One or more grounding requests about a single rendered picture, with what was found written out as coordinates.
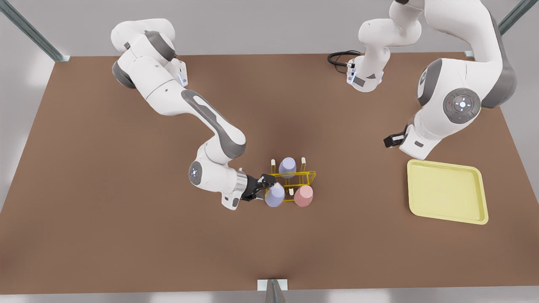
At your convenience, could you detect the pale yellow tray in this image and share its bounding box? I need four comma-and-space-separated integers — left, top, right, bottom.
407, 159, 489, 225

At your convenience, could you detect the yellow wire cup rack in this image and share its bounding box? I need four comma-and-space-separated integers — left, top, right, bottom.
265, 157, 317, 202

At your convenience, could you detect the pink cup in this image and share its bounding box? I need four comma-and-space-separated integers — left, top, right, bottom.
294, 185, 314, 208

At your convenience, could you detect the black cable loop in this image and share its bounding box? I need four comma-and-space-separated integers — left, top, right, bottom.
328, 50, 363, 74

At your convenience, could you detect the silver frame post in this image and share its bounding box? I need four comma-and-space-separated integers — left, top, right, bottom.
257, 279, 288, 303
0, 0, 71, 63
464, 0, 539, 58

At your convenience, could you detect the lavender cup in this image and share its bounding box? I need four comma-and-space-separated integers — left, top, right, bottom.
264, 184, 286, 208
279, 157, 297, 179

